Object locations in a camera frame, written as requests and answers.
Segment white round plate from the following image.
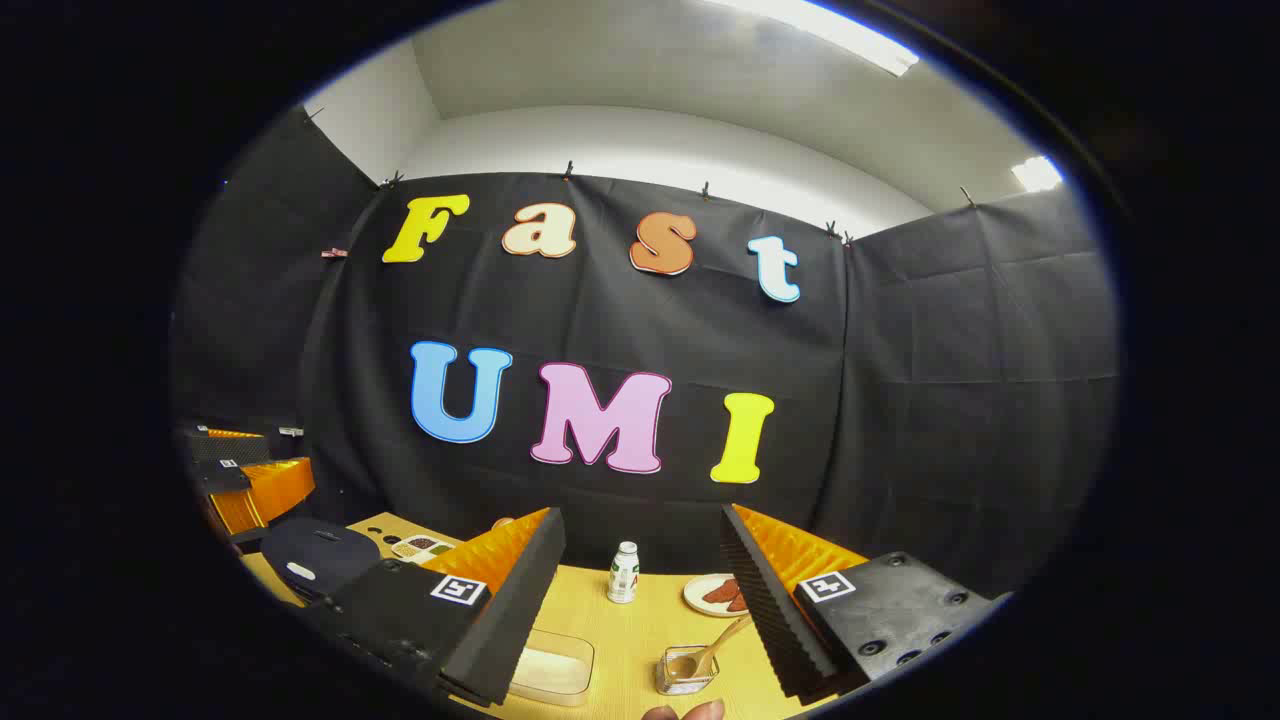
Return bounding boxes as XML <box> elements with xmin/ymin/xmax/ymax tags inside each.
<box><xmin>683</xmin><ymin>573</ymin><xmax>751</xmax><ymax>618</ymax></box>

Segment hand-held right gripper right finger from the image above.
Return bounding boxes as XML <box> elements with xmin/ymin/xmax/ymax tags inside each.
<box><xmin>720</xmin><ymin>503</ymin><xmax>1011</xmax><ymax>704</ymax></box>

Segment white green-label drink bottle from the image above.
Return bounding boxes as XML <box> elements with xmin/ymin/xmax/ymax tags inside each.
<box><xmin>607</xmin><ymin>541</ymin><xmax>641</xmax><ymax>605</ymax></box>

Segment white divided grain dish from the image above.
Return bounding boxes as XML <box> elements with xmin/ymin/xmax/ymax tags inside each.
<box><xmin>390</xmin><ymin>534</ymin><xmax>456</xmax><ymax>563</ymax></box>

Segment long ceiling light panel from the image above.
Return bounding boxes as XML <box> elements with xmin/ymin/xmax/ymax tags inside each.
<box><xmin>700</xmin><ymin>0</ymin><xmax>921</xmax><ymax>78</ymax></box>

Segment clear plastic container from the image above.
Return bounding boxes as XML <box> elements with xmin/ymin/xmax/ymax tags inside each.
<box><xmin>508</xmin><ymin>628</ymin><xmax>596</xmax><ymax>708</ymax></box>

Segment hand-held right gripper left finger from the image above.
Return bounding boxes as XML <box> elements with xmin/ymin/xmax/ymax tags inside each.
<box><xmin>300</xmin><ymin>506</ymin><xmax>567</xmax><ymax>709</ymax></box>

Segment small ceiling light panel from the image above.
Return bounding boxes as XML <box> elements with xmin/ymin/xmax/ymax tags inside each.
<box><xmin>1010</xmin><ymin>155</ymin><xmax>1064</xmax><ymax>193</ymax></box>

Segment black backdrop cloth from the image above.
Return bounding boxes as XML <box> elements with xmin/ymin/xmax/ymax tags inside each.
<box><xmin>170</xmin><ymin>105</ymin><xmax>1119</xmax><ymax>601</ymax></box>

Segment clear wire chopstick holder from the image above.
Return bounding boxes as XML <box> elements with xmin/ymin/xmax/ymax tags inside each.
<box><xmin>655</xmin><ymin>645</ymin><xmax>721</xmax><ymax>697</ymax></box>

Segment white rice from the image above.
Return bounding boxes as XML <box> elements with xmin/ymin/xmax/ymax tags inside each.
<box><xmin>512</xmin><ymin>647</ymin><xmax>586</xmax><ymax>698</ymax></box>

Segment wooden spoon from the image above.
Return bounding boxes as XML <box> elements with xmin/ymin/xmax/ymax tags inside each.
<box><xmin>665</xmin><ymin>613</ymin><xmax>756</xmax><ymax>681</ymax></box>

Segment dark rice cooker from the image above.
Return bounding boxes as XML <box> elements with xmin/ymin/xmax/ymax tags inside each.
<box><xmin>258</xmin><ymin>517</ymin><xmax>383</xmax><ymax>603</ymax></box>

